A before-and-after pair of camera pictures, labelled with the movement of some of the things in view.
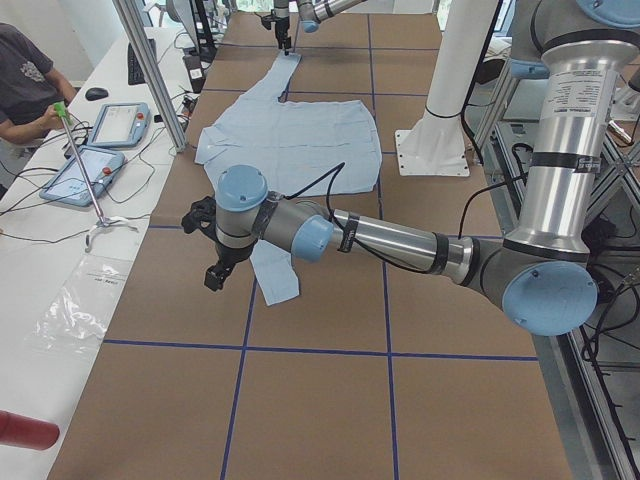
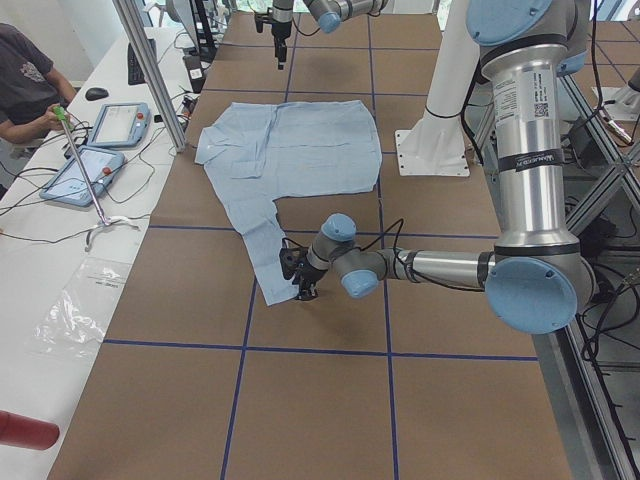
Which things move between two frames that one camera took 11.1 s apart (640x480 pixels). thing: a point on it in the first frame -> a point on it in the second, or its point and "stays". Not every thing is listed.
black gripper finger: [216, 274] -> [308, 288]
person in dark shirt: [29, 86] stays
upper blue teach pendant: [121, 124] stays
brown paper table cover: [380, 371] stays
